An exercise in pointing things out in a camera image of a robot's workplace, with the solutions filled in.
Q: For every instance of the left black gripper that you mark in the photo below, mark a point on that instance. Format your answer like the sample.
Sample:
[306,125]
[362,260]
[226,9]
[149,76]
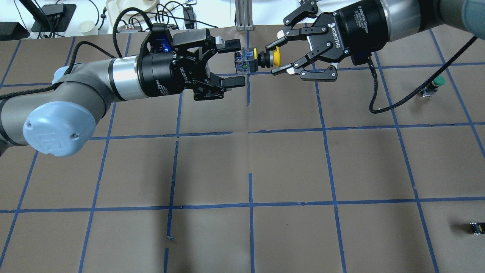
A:
[157,76]

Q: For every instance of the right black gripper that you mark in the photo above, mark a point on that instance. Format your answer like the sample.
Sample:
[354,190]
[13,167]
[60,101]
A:
[354,23]

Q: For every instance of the yellow push button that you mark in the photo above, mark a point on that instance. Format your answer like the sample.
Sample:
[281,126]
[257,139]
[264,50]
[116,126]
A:
[249,60]

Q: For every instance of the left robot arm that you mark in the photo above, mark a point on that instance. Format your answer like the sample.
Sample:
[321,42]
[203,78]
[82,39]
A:
[61,118]

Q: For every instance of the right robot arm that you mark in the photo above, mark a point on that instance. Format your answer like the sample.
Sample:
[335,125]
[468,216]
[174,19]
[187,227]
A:
[407,17]

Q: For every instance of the green push button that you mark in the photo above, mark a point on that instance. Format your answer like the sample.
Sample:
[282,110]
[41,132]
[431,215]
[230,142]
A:
[432,87]

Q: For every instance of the black monitor stand base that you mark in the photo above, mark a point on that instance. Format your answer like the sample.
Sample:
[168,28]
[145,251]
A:
[55,18]

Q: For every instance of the red push button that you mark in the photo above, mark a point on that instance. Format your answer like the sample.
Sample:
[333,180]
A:
[477,228]

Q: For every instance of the black power adapter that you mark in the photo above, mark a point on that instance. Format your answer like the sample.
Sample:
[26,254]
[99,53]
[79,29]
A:
[189,17]

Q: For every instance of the cream plate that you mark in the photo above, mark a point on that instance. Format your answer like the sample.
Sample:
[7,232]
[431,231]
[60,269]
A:
[144,5]

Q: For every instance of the white paper cup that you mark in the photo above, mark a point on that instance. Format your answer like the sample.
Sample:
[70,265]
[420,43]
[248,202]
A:
[88,28]

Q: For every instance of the aluminium frame post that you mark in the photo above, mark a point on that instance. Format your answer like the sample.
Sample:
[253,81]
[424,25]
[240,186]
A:
[244,15]

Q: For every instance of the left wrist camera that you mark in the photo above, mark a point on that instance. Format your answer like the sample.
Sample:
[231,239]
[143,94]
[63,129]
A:
[159,39]

